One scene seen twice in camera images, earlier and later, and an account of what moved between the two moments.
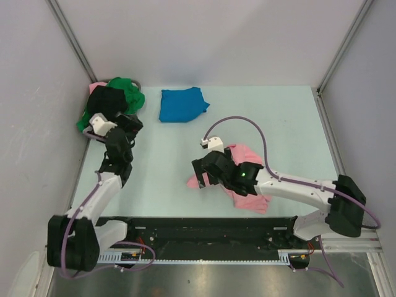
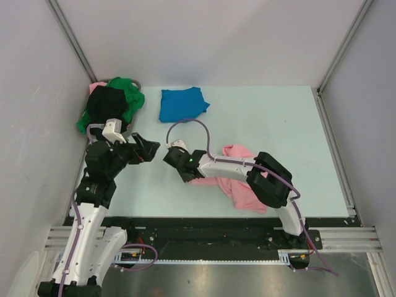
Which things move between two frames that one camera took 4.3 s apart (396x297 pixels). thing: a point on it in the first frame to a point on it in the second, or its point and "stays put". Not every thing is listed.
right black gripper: (199, 171) to (179, 168)
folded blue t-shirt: (181, 106) stays put
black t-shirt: (106, 101) stays put
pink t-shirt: (241, 154) stays put
